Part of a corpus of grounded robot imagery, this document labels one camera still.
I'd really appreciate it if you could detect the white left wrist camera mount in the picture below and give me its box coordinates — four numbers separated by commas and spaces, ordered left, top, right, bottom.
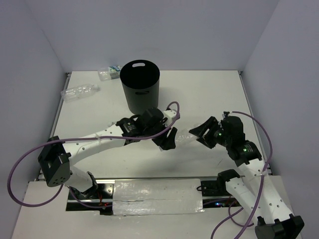
163, 110, 180, 126

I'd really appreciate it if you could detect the clear crushed plastic bottle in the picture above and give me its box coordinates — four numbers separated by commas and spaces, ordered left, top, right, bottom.
175, 123, 200, 148

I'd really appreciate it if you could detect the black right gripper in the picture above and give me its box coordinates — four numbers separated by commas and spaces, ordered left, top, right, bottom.
189, 116, 231, 148

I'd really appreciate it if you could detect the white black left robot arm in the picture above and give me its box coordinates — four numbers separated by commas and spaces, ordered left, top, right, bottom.
38, 108, 180, 199

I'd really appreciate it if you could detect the clear bottle green blue label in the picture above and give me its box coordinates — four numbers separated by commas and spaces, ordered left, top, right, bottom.
98, 66, 122, 81

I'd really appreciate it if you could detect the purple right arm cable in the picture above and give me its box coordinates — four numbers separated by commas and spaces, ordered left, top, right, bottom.
210, 111, 272, 239

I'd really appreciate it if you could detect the black round plastic bin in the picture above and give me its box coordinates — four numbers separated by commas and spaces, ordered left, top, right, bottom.
120, 60, 160, 115

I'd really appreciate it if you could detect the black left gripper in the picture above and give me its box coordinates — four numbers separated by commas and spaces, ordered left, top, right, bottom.
144, 119, 178, 152

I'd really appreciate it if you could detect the black metal base rail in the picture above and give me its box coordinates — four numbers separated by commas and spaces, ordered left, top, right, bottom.
66, 178, 235, 216

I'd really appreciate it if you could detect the clear plastic bottle white cap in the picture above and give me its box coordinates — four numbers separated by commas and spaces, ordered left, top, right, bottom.
61, 84, 100, 102

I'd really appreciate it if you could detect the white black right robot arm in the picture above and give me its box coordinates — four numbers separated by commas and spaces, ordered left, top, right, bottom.
189, 113, 305, 239

